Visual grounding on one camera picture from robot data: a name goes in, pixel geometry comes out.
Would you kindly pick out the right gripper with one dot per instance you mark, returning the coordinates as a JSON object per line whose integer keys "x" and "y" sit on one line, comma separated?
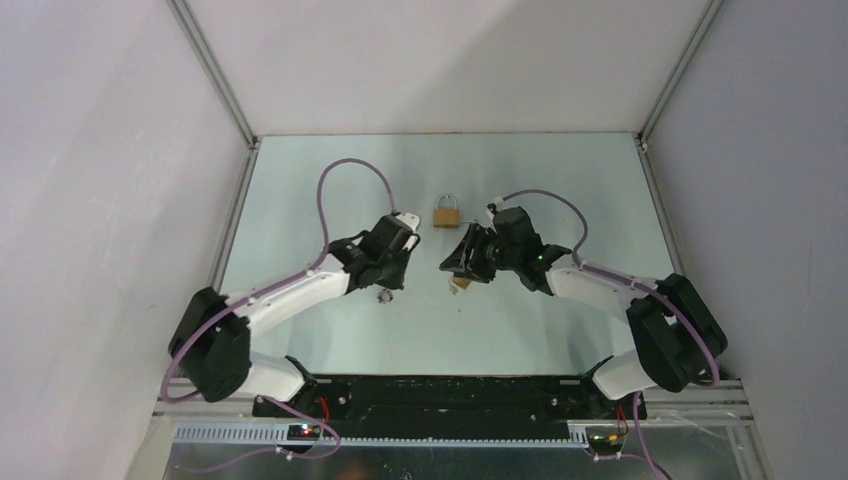
{"x": 458, "y": 261}

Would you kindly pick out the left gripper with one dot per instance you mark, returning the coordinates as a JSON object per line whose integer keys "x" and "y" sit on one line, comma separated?
{"x": 395, "y": 280}

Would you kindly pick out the small brass padlock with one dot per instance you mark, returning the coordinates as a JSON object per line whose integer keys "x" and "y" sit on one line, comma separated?
{"x": 458, "y": 284}

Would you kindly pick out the large brass padlock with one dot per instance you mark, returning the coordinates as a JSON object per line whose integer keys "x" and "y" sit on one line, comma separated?
{"x": 446, "y": 213}

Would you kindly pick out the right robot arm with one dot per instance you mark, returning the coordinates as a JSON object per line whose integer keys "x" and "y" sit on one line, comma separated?
{"x": 676, "y": 338}

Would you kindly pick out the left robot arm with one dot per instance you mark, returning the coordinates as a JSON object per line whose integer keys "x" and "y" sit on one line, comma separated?
{"x": 212, "y": 344}

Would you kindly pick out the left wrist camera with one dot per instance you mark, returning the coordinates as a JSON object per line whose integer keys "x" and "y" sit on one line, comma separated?
{"x": 409, "y": 220}

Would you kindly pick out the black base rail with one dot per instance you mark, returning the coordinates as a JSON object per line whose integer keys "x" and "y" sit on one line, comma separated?
{"x": 429, "y": 407}

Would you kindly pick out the left aluminium frame post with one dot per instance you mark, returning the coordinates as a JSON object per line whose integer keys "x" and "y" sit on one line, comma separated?
{"x": 189, "y": 24}

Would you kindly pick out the aluminium frame post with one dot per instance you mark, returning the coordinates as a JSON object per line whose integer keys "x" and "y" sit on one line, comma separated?
{"x": 691, "y": 48}
{"x": 189, "y": 24}

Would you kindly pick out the right aluminium frame post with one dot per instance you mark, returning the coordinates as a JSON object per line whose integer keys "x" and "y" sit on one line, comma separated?
{"x": 691, "y": 48}

